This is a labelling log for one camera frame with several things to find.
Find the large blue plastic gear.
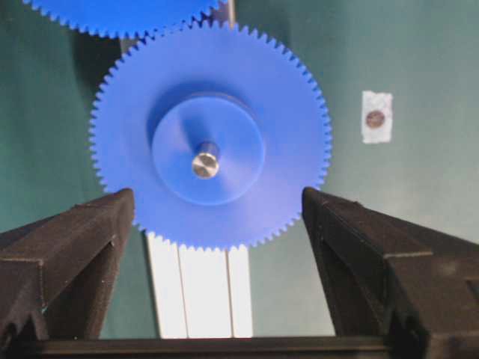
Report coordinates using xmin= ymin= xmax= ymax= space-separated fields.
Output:
xmin=23 ymin=0 xmax=225 ymax=40

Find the lower steel shaft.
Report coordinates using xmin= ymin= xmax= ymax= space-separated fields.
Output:
xmin=192 ymin=141 xmax=219 ymax=180

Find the aluminium extrusion rail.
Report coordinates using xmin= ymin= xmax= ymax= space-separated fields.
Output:
xmin=146 ymin=233 xmax=253 ymax=339

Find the small blue plastic gear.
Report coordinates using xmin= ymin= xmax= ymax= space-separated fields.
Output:
xmin=90 ymin=23 xmax=332 ymax=250

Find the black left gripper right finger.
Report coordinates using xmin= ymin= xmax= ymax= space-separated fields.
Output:
xmin=302 ymin=187 xmax=478 ymax=358

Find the white tape with coin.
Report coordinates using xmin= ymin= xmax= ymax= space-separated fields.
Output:
xmin=361 ymin=90 xmax=393 ymax=144

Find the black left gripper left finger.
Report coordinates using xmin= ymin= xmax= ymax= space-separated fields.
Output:
xmin=1 ymin=188 xmax=134 ymax=340

